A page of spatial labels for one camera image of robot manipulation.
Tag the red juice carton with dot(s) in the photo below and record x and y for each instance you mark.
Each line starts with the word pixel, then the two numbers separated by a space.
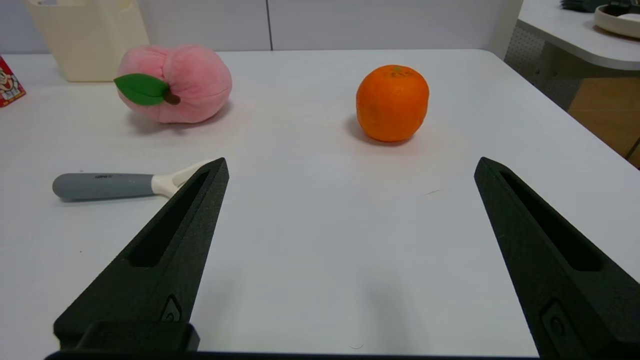
pixel 9 82

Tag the cream white plastic box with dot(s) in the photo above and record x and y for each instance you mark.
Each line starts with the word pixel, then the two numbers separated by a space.
pixel 90 42

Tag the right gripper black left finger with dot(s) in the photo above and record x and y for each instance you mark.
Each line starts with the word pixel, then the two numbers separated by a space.
pixel 165 270

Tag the orange fruit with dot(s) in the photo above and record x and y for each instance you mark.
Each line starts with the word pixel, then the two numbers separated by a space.
pixel 392 105

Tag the pink plush peach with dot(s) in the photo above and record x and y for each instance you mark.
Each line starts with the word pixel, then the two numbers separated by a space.
pixel 190 85

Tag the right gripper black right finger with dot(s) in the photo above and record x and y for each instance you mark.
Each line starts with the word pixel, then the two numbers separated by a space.
pixel 570 270

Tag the round beige tray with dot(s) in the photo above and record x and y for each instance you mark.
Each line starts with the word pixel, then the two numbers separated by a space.
pixel 617 22

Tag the white side table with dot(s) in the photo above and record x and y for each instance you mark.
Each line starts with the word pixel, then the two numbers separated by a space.
pixel 575 35

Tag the black green tool on tray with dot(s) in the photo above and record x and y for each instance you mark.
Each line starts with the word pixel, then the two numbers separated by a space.
pixel 622 8

